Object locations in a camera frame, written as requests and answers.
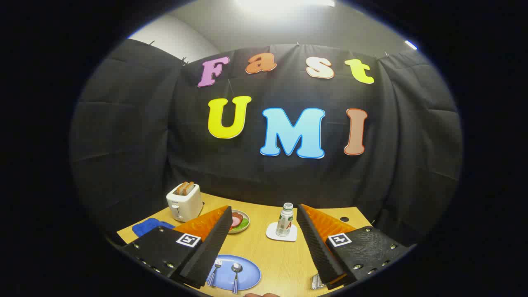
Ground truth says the white drink bottle green cap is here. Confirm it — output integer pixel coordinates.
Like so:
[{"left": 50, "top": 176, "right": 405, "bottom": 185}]
[{"left": 276, "top": 203, "right": 294, "bottom": 237}]

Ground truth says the white square coaster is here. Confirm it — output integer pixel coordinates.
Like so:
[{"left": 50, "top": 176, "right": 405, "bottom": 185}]
[{"left": 266, "top": 222, "right": 298, "bottom": 242}]

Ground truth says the fork with blue checkered handle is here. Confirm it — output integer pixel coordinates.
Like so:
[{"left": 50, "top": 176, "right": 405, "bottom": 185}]
[{"left": 206, "top": 258, "right": 222, "bottom": 287}]

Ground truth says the blue folded cloth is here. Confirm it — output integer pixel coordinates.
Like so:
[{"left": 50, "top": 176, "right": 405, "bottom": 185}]
[{"left": 132, "top": 217, "right": 176, "bottom": 238}]

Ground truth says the blue round plate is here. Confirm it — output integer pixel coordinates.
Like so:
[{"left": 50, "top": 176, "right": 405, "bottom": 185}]
[{"left": 205, "top": 255, "right": 262, "bottom": 291}]

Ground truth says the spoon with blue checkered handle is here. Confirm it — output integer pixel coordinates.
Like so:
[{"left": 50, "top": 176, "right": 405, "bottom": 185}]
[{"left": 231, "top": 263, "right": 243, "bottom": 294}]

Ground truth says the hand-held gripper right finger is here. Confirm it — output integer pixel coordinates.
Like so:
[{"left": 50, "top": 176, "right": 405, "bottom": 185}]
[{"left": 297, "top": 203, "right": 413, "bottom": 289}]

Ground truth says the ceiling light panel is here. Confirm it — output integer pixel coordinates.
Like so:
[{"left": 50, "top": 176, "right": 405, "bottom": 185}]
[{"left": 235, "top": 0, "right": 337, "bottom": 9}]

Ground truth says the beige food plate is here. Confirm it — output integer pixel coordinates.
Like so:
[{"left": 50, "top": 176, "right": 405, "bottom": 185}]
[{"left": 228, "top": 210, "right": 250, "bottom": 234}]

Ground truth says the white toaster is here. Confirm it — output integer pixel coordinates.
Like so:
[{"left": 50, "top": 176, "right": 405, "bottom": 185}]
[{"left": 166, "top": 184, "right": 203, "bottom": 222}]

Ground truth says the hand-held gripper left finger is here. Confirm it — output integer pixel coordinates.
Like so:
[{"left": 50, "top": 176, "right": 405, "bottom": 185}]
[{"left": 121, "top": 205, "right": 233, "bottom": 289}]

